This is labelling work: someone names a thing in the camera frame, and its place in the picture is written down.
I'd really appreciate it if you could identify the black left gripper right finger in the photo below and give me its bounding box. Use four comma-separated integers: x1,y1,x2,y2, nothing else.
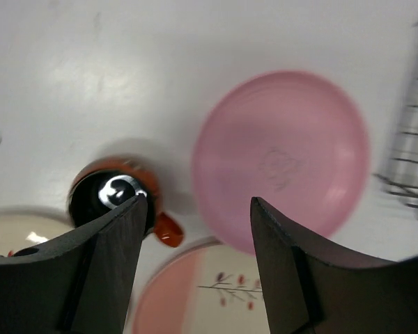
250,197,418,333

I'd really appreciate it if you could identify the pink and cream floral plate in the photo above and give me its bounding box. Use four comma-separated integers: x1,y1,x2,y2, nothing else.
132,243,270,334

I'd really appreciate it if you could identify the black wire dish rack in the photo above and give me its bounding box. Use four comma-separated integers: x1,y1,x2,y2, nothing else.
375,22,418,220

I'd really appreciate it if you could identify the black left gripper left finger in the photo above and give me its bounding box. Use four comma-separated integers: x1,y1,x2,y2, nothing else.
0,196,147,333

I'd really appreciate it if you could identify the orange and black cup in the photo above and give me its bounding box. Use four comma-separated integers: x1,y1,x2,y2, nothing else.
67,155,185,248

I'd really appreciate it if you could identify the pink plastic plate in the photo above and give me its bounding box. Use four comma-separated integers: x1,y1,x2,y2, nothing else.
191,70,371,254

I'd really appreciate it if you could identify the yellow and cream floral plate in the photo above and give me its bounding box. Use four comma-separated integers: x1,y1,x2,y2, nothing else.
0,210,74,257

